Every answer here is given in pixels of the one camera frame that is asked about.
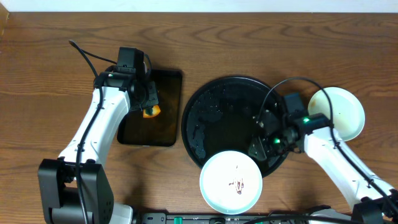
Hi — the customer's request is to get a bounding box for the orange green scrubbing sponge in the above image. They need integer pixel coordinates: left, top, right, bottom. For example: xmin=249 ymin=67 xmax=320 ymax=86
xmin=143 ymin=105 xmax=161 ymax=118

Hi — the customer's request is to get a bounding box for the black rectangular tray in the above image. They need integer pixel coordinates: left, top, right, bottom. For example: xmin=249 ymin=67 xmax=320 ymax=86
xmin=117 ymin=70 xmax=182 ymax=147

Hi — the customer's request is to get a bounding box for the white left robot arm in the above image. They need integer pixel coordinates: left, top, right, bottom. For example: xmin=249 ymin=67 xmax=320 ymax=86
xmin=37 ymin=72 xmax=159 ymax=223

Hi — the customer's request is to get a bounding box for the mint plate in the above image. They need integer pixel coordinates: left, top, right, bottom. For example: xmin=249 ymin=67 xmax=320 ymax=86
xmin=308 ymin=87 xmax=366 ymax=141
xmin=199 ymin=151 xmax=262 ymax=215

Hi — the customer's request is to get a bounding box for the black round tray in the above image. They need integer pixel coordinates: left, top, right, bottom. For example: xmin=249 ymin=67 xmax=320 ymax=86
xmin=181 ymin=76 xmax=284 ymax=167

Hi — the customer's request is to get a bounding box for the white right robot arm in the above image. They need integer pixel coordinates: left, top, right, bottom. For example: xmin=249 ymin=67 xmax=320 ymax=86
xmin=249 ymin=110 xmax=397 ymax=223

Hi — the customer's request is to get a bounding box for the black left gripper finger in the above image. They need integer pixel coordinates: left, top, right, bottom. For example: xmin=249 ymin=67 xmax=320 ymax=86
xmin=138 ymin=90 xmax=153 ymax=111
xmin=147 ymin=81 xmax=159 ymax=107

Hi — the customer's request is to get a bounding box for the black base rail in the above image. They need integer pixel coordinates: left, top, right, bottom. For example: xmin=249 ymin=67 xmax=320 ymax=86
xmin=133 ymin=213 xmax=354 ymax=224

